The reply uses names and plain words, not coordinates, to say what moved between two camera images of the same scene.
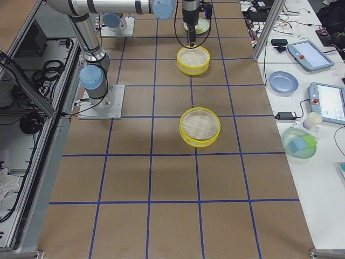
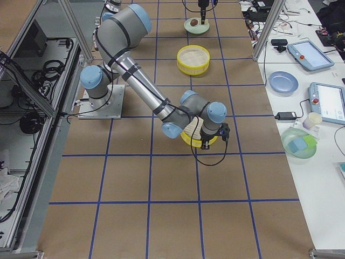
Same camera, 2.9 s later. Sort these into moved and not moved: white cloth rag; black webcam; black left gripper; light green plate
Moved: black left gripper
Not moved: light green plate; black webcam; white cloth rag
